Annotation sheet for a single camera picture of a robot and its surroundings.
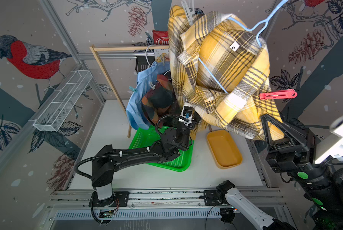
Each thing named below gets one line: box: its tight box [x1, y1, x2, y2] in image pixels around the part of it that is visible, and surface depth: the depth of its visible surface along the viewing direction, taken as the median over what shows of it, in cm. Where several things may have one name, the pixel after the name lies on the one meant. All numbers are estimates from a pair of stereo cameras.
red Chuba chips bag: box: [152, 29, 170, 46], surface depth 87 cm
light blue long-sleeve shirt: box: [125, 61, 171, 130], surface depth 69 cm
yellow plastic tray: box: [206, 129, 243, 170], surface depth 92 cm
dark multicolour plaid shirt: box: [141, 74, 179, 127], surface depth 70 cm
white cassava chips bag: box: [154, 48, 171, 62], surface depth 89 cm
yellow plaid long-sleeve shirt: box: [168, 5, 285, 141], surface depth 31 cm
